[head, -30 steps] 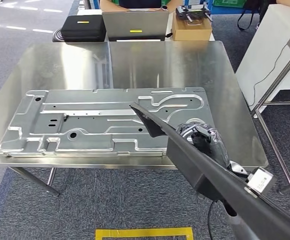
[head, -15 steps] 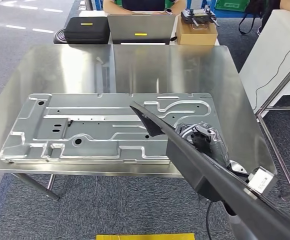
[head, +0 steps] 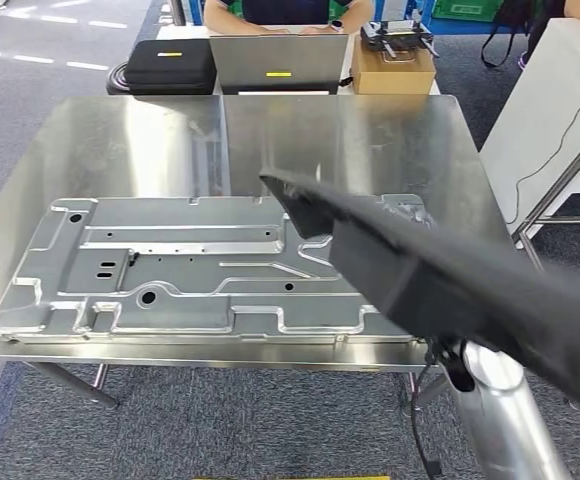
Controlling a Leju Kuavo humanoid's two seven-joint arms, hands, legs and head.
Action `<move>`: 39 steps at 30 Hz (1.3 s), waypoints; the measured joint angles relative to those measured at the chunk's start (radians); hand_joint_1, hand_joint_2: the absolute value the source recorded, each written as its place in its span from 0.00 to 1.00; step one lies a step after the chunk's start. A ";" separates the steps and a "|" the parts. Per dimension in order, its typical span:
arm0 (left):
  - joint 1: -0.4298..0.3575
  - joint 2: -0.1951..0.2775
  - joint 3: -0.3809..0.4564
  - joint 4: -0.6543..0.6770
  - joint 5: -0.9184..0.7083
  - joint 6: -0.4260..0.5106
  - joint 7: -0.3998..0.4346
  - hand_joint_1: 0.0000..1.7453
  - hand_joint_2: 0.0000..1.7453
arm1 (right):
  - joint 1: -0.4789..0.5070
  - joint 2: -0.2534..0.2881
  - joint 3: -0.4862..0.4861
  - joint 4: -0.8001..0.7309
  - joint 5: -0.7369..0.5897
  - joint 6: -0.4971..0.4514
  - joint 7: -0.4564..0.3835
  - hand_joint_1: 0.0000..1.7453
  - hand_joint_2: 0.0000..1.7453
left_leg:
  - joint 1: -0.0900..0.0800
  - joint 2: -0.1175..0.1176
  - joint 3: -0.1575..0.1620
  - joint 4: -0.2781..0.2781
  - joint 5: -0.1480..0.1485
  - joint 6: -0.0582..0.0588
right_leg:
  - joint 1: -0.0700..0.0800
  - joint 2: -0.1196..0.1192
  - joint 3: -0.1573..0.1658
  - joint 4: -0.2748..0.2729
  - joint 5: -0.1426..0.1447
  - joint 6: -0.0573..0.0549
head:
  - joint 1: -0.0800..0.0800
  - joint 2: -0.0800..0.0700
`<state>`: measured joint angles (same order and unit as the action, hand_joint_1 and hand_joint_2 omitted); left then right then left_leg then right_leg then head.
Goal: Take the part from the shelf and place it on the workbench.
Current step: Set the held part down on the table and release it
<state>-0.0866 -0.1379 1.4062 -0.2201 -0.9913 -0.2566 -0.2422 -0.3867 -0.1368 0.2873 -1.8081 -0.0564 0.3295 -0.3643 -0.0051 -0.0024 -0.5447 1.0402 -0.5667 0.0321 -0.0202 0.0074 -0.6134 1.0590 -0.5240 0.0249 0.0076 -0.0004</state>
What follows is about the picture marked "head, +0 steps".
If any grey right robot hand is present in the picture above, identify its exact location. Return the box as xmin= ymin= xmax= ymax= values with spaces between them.
xmin=382 ymin=196 xmax=439 ymax=231

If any black plastic panel part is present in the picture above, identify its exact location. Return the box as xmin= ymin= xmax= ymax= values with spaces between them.
xmin=259 ymin=165 xmax=580 ymax=423

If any stainless steel workbench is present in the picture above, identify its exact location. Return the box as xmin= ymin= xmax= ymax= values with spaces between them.
xmin=0 ymin=93 xmax=517 ymax=410
xmin=512 ymin=82 xmax=580 ymax=273

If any brown cardboard box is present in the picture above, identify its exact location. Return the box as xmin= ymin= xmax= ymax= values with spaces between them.
xmin=350 ymin=44 xmax=437 ymax=97

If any black remote controller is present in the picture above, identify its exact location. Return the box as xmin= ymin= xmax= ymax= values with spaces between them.
xmin=359 ymin=17 xmax=442 ymax=62

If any white cabinet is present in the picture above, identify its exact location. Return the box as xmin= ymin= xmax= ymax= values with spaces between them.
xmin=479 ymin=17 xmax=580 ymax=238

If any blue storage rack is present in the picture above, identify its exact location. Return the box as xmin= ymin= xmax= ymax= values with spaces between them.
xmin=374 ymin=0 xmax=505 ymax=36

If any green plastic bin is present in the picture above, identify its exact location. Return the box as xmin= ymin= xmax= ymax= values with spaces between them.
xmin=432 ymin=0 xmax=504 ymax=23

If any grey laptop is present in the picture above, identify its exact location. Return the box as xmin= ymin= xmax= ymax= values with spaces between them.
xmin=208 ymin=33 xmax=350 ymax=97

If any stamped metal plate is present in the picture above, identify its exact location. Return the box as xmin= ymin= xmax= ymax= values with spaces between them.
xmin=0 ymin=192 xmax=439 ymax=346

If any black zip case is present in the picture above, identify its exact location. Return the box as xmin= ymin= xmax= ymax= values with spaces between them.
xmin=122 ymin=37 xmax=218 ymax=97

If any thin black cable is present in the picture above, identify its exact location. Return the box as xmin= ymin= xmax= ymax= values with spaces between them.
xmin=511 ymin=97 xmax=580 ymax=228

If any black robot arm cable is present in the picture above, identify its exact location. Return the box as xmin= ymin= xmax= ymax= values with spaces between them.
xmin=409 ymin=343 xmax=445 ymax=480

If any coiled black cable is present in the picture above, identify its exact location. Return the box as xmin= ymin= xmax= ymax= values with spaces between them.
xmin=105 ymin=60 xmax=132 ymax=97

